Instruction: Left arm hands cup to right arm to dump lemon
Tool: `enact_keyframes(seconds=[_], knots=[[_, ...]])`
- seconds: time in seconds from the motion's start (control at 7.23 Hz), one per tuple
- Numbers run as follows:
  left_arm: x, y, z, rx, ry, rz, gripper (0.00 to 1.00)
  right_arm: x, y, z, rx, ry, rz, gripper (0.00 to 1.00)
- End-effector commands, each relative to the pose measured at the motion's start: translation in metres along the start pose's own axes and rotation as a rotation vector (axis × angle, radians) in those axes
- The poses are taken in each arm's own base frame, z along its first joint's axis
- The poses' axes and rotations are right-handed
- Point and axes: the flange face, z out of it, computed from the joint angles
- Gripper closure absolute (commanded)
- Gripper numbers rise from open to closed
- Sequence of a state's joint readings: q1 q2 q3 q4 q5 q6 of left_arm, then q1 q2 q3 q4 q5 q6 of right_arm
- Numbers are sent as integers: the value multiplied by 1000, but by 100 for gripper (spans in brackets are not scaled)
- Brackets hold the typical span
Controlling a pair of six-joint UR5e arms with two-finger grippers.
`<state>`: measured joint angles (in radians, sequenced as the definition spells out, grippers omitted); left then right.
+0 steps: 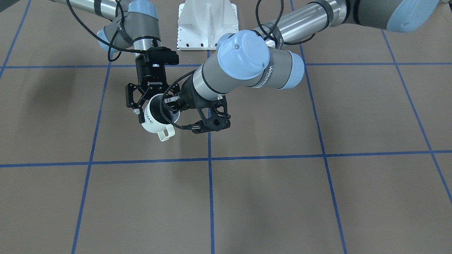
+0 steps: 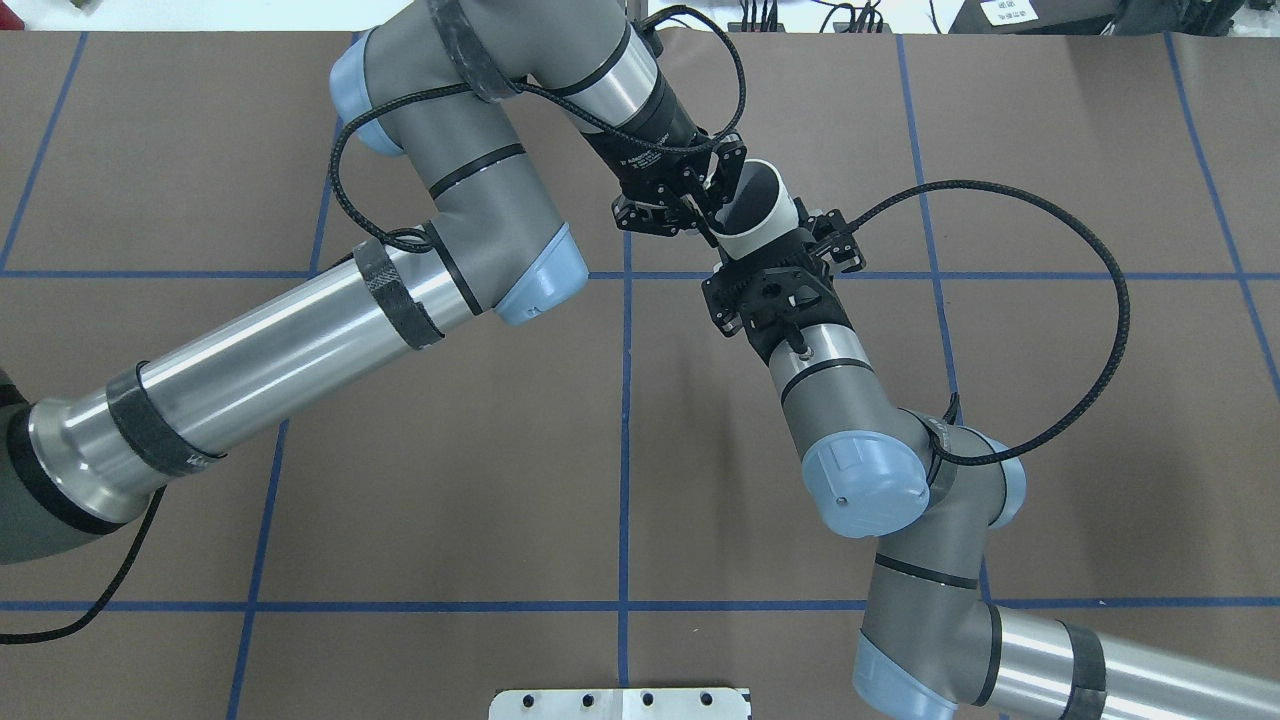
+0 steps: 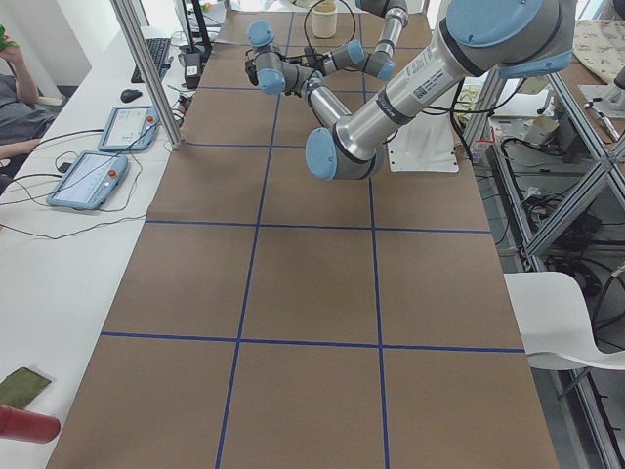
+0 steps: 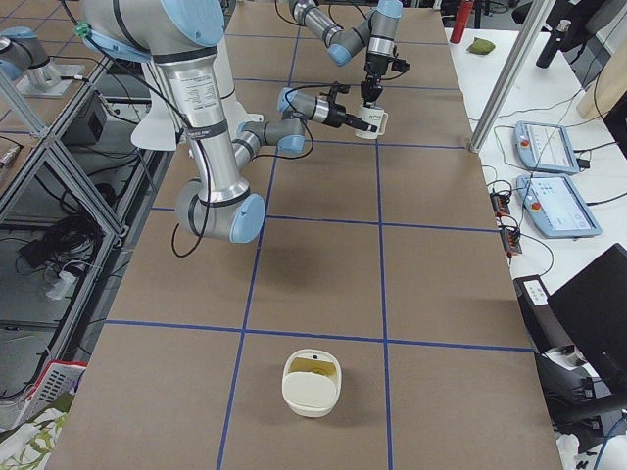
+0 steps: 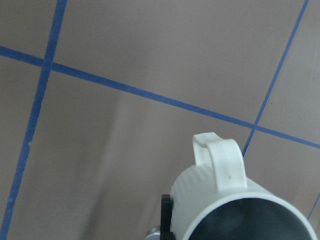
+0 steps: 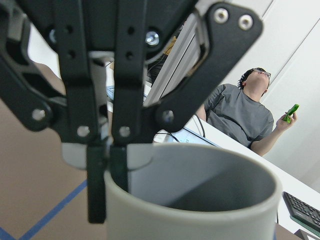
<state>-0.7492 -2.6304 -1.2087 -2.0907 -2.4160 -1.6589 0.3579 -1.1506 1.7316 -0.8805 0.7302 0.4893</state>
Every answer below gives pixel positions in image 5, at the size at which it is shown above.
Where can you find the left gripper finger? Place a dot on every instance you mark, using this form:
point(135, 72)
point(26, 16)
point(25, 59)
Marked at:
point(166, 217)

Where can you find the white mug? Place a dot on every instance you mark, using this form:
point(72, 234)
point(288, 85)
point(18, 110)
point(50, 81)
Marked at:
point(215, 200)

